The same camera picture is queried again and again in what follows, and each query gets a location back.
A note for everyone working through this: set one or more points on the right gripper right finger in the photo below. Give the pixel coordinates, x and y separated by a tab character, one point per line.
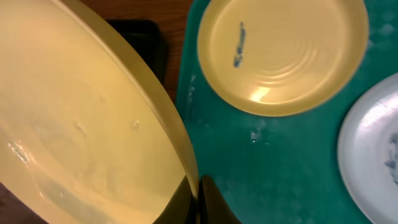
212	205

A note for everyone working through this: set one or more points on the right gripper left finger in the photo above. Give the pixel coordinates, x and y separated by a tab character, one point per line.
181	208

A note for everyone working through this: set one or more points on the yellow plate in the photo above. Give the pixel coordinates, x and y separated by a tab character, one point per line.
88	133
281	57

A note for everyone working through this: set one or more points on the light blue plate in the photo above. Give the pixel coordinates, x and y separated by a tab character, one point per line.
367	152

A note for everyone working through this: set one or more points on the teal plastic tray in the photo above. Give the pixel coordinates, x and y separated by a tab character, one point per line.
280	170

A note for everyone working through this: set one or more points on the black wash tray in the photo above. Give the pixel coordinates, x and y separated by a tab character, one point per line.
147	40

